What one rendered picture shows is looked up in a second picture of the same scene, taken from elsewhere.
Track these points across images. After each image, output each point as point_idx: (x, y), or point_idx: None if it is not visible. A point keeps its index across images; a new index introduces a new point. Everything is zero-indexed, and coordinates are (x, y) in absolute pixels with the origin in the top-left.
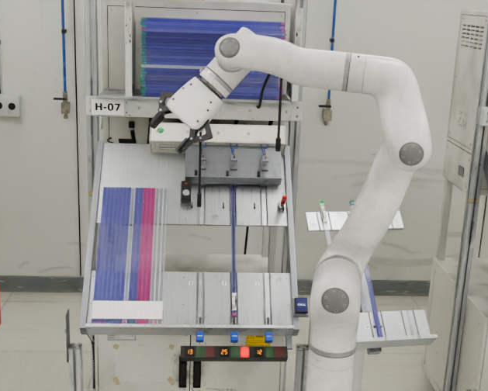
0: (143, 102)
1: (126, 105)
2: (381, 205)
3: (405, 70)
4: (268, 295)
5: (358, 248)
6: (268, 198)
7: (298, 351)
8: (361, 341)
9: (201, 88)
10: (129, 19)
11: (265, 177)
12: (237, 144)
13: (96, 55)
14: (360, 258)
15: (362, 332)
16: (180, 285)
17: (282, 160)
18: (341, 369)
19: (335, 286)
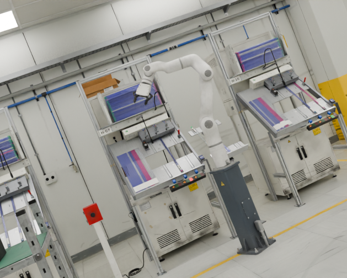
0: (117, 124)
1: (111, 128)
2: (207, 93)
3: (195, 55)
4: (189, 161)
5: (207, 111)
6: (173, 136)
7: (208, 174)
8: None
9: (143, 84)
10: (101, 98)
11: (169, 129)
12: (154, 124)
13: (94, 116)
14: (210, 115)
15: None
16: (159, 171)
17: None
18: (221, 148)
19: (206, 119)
